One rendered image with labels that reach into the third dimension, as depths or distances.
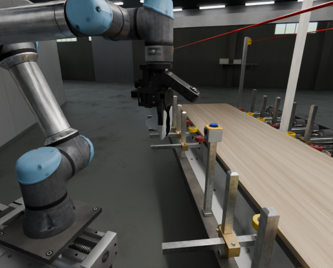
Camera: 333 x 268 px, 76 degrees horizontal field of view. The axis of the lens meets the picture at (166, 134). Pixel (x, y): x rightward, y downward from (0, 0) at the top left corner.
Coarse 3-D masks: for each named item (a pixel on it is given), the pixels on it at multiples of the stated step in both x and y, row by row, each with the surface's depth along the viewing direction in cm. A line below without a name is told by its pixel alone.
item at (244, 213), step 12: (204, 144) 192; (204, 156) 194; (216, 156) 162; (216, 168) 163; (216, 180) 164; (240, 192) 123; (240, 204) 123; (252, 204) 110; (240, 216) 124; (252, 216) 110; (252, 228) 110; (276, 240) 90; (276, 252) 91; (288, 252) 83; (276, 264) 91; (288, 264) 83; (300, 264) 77
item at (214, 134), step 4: (208, 124) 106; (208, 128) 101; (212, 128) 101; (216, 128) 101; (220, 128) 101; (208, 132) 101; (212, 132) 101; (216, 132) 101; (220, 132) 102; (208, 136) 102; (212, 136) 102; (216, 136) 102; (220, 136) 102; (208, 140) 102; (212, 140) 102; (216, 140) 103; (220, 140) 103
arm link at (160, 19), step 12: (144, 0) 52; (156, 0) 50; (168, 0) 51; (144, 12) 52; (156, 12) 51; (168, 12) 52; (144, 24) 52; (156, 24) 52; (168, 24) 52; (144, 36) 55; (156, 36) 53; (168, 36) 53
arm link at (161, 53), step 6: (150, 48) 54; (156, 48) 54; (162, 48) 54; (168, 48) 54; (150, 54) 55; (156, 54) 54; (162, 54) 54; (168, 54) 55; (150, 60) 55; (156, 60) 54; (162, 60) 55; (168, 60) 55
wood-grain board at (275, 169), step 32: (224, 128) 205; (256, 128) 205; (224, 160) 141; (256, 160) 141; (288, 160) 141; (320, 160) 141; (256, 192) 107; (288, 192) 107; (320, 192) 107; (288, 224) 86; (320, 224) 86; (320, 256) 72
